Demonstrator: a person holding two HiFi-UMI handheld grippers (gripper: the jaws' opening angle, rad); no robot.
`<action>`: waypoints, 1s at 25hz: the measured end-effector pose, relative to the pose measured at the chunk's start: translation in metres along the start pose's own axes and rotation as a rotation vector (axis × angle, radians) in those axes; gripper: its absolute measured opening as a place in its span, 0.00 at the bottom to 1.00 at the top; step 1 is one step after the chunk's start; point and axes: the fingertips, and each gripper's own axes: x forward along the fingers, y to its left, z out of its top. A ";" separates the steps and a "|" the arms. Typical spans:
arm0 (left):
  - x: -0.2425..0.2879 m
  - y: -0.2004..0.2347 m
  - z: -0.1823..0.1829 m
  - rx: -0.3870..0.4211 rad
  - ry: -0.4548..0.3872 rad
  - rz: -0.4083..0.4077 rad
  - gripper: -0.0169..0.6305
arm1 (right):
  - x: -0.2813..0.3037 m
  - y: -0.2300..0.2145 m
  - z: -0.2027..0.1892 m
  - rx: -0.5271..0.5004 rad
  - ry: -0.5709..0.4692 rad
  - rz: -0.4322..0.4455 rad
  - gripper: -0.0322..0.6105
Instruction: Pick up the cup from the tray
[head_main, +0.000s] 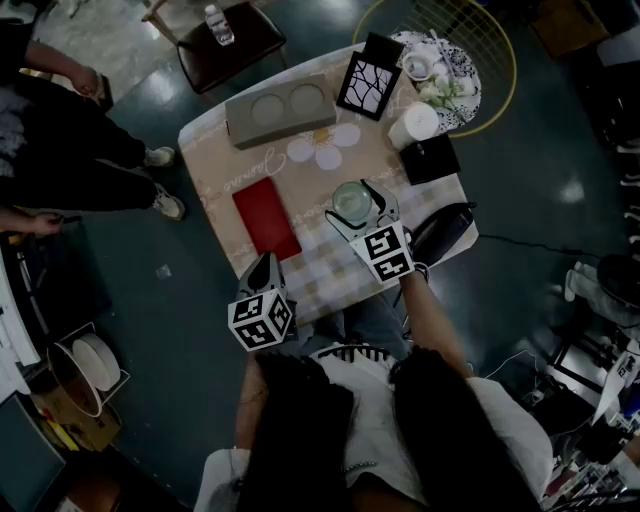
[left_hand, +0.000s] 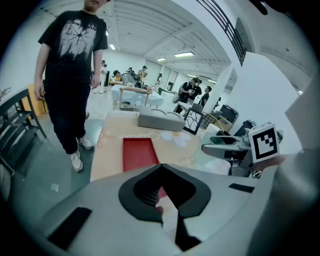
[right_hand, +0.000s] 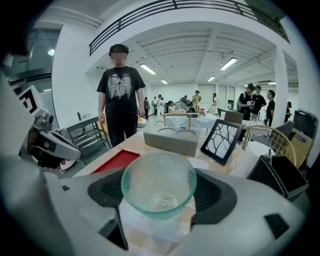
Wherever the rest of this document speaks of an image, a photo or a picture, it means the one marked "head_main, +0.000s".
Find stack of white plates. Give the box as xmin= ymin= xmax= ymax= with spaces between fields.
xmin=71 ymin=332 xmax=121 ymax=392

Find person's grey trousers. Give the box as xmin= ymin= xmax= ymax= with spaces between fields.
xmin=294 ymin=287 xmax=412 ymax=359

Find white wire rack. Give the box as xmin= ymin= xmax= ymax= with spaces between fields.
xmin=49 ymin=322 xmax=132 ymax=406

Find wooden round hoop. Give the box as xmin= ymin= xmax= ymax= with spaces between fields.
xmin=47 ymin=342 xmax=105 ymax=419

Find black and white patterned plate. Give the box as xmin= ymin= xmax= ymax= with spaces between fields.
xmin=389 ymin=30 xmax=482 ymax=132

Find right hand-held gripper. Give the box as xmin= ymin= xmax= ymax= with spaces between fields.
xmin=324 ymin=178 xmax=416 ymax=285

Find red tray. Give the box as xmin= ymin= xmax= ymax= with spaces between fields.
xmin=231 ymin=176 xmax=304 ymax=262

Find frosted glass cup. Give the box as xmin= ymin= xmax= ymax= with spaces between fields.
xmin=331 ymin=180 xmax=375 ymax=224

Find black cable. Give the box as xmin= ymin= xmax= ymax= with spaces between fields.
xmin=477 ymin=232 xmax=606 ymax=259

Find white flowers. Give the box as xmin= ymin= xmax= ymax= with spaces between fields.
xmin=417 ymin=72 xmax=466 ymax=114

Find person's white shirt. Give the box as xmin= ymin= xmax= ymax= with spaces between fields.
xmin=194 ymin=344 xmax=554 ymax=512

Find white marker board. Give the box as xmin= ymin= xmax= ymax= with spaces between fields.
xmin=592 ymin=339 xmax=640 ymax=426

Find black box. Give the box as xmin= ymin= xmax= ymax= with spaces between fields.
xmin=398 ymin=132 xmax=462 ymax=186

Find grey clothing heap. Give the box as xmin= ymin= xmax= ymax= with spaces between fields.
xmin=564 ymin=262 xmax=640 ymax=329

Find white desk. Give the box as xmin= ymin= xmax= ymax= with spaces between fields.
xmin=0 ymin=244 xmax=41 ymax=396

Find black fan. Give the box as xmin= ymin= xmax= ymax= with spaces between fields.
xmin=597 ymin=253 xmax=640 ymax=311

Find grey two-hole tray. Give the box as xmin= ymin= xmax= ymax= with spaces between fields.
xmin=223 ymin=73 xmax=338 ymax=150

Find beige checked tablecloth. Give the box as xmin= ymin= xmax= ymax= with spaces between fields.
xmin=178 ymin=42 xmax=480 ymax=326

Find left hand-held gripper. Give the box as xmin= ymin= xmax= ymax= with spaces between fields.
xmin=227 ymin=252 xmax=298 ymax=354

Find person's left forearm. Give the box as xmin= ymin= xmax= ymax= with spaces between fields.
xmin=234 ymin=352 xmax=269 ymax=451

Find black branch picture frame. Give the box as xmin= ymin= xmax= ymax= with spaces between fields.
xmin=335 ymin=49 xmax=404 ymax=122

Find black pouch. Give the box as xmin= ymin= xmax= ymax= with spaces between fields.
xmin=407 ymin=201 xmax=476 ymax=269

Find small white bowl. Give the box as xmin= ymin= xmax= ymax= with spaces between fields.
xmin=401 ymin=49 xmax=435 ymax=81

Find person's right forearm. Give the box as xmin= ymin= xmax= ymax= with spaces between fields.
xmin=397 ymin=267 xmax=474 ymax=381

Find plain cardboard box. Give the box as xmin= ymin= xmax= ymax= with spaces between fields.
xmin=529 ymin=0 xmax=611 ymax=61

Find dark seat wooden chair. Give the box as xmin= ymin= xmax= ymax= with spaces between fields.
xmin=142 ymin=0 xmax=290 ymax=96

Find printed cardboard box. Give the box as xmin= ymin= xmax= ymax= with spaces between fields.
xmin=29 ymin=389 xmax=124 ymax=454

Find small plain black frame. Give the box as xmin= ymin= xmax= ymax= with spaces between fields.
xmin=362 ymin=32 xmax=406 ymax=69

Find clear water bottle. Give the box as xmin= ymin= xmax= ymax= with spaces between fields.
xmin=203 ymin=3 xmax=236 ymax=47

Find gold wire basket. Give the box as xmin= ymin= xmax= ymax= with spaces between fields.
xmin=352 ymin=0 xmax=518 ymax=139

